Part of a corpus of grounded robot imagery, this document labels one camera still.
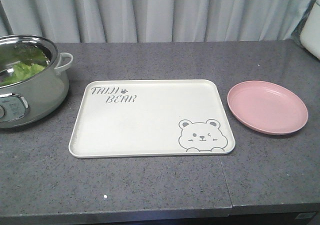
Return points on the cream bear serving tray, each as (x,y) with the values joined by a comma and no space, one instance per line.
(128,118)

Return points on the white grey curtain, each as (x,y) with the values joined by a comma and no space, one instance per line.
(139,21)

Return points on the pink round plate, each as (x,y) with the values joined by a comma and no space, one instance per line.
(267,108)

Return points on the green electric cooking pot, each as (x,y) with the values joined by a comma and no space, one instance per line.
(27,101)

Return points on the green lettuce leaf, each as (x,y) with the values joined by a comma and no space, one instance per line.
(19,62)

